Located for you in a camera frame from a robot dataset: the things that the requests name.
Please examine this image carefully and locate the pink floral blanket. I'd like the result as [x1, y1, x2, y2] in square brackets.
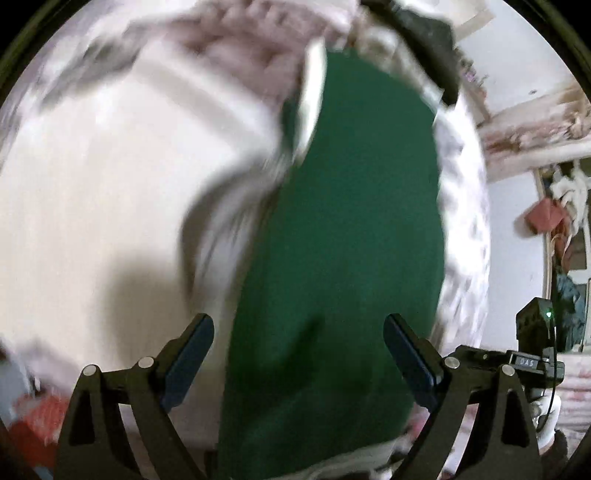
[0, 0, 494, 480]

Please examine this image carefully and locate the red hanging cloth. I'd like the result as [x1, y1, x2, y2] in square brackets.
[525, 196, 572, 237]

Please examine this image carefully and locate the teal garment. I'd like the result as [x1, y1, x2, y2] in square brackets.
[553, 271, 586, 344]

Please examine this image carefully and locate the white fluffy garment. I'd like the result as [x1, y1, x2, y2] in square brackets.
[549, 161, 591, 206]

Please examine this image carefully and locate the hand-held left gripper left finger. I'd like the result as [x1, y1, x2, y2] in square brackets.
[55, 313, 215, 480]

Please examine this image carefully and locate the green white varsity jacket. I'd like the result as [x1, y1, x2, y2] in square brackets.
[0, 39, 446, 480]

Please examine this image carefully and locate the loose pink floral curtain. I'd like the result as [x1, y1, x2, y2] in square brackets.
[553, 348, 591, 437]

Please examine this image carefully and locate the person's right forearm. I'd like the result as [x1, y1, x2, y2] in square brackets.
[530, 396, 573, 468]

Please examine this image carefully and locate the red item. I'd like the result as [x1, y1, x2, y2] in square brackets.
[7, 394, 72, 464]

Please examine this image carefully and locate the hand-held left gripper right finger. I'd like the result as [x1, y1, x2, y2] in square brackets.
[383, 313, 543, 480]

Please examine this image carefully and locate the tied pink floral curtain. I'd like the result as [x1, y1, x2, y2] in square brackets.
[475, 83, 591, 180]

